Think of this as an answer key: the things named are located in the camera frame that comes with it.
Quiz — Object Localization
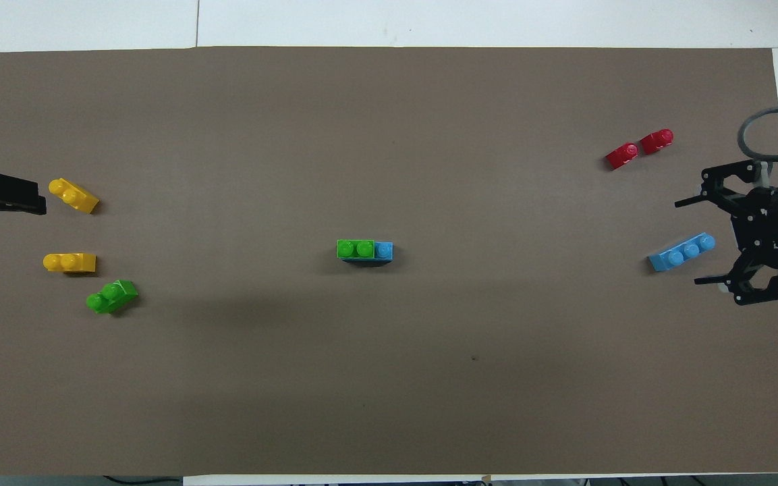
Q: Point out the yellow two-stud block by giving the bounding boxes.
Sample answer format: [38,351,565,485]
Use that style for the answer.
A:
[48,178,100,215]
[43,252,97,274]

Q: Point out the green two-stud block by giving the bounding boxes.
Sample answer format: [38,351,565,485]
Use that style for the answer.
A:
[337,239,376,260]
[86,279,138,315]

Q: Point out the blue three-stud block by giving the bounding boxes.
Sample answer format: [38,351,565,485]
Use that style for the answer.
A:
[345,241,394,265]
[648,232,715,273]

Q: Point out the black floor cable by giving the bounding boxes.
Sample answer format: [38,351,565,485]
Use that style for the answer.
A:
[103,475,184,486]

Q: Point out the brown table mat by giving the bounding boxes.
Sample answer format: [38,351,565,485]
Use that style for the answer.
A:
[0,46,778,477]

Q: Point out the red one-stud block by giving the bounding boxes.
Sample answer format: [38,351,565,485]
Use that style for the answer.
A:
[640,128,674,155]
[606,142,639,171]

